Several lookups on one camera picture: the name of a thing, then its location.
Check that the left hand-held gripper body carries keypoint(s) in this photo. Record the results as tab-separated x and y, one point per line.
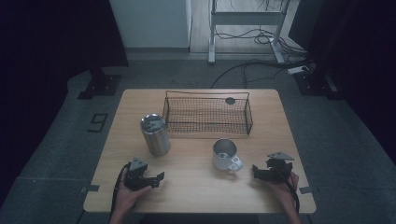
138	179

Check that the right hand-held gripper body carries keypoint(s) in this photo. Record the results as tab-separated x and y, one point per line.
277	171

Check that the silver metal mug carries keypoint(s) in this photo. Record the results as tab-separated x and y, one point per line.
222	157

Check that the stainless steel tumbler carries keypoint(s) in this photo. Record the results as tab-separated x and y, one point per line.
155	137

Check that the person's right hand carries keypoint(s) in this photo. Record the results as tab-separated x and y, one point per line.
285	189

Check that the person's left hand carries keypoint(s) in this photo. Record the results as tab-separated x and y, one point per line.
126	199

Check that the grey tape piece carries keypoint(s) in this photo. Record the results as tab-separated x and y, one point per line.
306	189
91	188

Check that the black round disc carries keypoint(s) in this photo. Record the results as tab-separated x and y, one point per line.
230	100

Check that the black stand base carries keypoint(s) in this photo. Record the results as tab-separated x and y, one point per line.
314	84
101	85

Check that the white power strip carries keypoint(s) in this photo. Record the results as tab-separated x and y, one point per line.
297	69

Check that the dark curtain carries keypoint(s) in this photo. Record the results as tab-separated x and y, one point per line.
46	40
358	46

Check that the white metal desk frame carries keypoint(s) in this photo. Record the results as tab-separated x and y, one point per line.
246	18

